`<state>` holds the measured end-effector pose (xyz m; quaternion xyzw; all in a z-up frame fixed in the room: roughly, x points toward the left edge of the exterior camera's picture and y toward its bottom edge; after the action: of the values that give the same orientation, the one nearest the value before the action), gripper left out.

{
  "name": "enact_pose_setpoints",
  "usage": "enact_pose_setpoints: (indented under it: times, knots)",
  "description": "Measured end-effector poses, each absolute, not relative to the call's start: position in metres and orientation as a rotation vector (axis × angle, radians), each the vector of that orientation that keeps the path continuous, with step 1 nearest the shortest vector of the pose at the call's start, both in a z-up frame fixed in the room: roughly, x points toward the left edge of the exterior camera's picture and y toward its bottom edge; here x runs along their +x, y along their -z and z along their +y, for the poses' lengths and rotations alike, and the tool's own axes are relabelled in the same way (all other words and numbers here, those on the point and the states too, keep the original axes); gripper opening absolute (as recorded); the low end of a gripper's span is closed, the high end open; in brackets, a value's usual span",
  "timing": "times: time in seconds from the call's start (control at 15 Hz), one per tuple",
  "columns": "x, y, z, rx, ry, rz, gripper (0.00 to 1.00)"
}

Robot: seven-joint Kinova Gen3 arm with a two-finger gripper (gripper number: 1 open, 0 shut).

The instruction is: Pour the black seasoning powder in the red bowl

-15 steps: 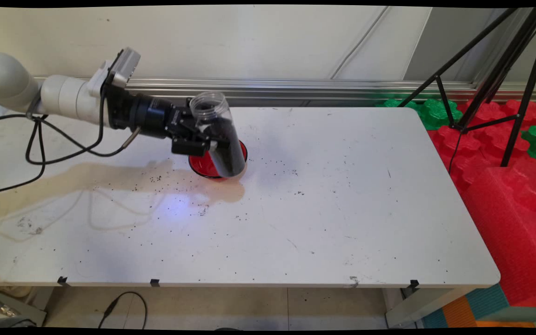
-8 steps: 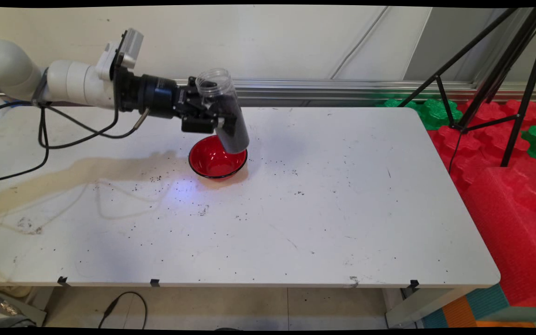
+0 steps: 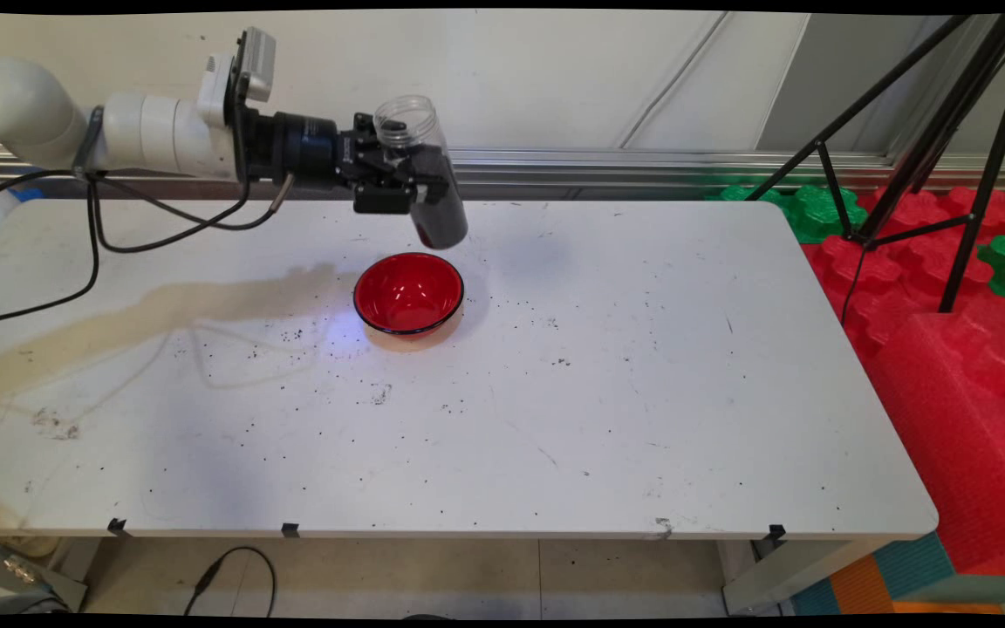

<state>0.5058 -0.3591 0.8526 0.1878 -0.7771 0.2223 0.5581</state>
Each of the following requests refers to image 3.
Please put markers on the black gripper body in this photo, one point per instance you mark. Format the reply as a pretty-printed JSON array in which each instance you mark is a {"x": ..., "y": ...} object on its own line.
[{"x": 302, "y": 153}]

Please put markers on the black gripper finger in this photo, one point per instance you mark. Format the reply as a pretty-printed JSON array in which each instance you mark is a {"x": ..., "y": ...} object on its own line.
[
  {"x": 367, "y": 129},
  {"x": 389, "y": 196}
]

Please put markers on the clear jar with dark grains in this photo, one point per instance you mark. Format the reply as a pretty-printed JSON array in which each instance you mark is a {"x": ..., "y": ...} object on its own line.
[{"x": 441, "y": 222}]

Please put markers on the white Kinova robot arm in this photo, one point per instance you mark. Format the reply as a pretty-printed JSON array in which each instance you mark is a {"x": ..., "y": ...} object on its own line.
[{"x": 153, "y": 131}]

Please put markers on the red bowl with black rim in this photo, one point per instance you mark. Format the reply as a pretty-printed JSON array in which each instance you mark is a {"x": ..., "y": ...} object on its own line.
[{"x": 409, "y": 292}]

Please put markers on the blue tape piece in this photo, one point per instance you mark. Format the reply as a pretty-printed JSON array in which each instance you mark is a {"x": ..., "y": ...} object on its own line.
[{"x": 31, "y": 194}]

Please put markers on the grey table leg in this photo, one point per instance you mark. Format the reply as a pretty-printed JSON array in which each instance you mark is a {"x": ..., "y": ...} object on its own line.
[
  {"x": 66, "y": 589},
  {"x": 782, "y": 576}
]

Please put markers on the red foam puzzle block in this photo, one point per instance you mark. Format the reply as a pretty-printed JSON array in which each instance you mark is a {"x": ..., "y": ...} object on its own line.
[
  {"x": 895, "y": 288},
  {"x": 930, "y": 209}
]

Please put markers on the black tripod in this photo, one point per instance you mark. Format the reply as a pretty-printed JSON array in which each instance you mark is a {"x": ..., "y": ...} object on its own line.
[{"x": 946, "y": 122}]

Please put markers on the multicolour foam floor mat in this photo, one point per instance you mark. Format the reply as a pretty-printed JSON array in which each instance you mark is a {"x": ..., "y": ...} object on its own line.
[{"x": 912, "y": 563}]

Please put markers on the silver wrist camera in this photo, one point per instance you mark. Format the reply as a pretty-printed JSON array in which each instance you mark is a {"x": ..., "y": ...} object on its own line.
[{"x": 258, "y": 65}]

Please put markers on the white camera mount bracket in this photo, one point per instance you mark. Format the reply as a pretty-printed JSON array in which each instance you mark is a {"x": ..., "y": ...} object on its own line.
[{"x": 215, "y": 87}]

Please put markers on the aluminium wall rail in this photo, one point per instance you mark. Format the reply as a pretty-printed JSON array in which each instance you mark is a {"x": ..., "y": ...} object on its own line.
[{"x": 598, "y": 166}]

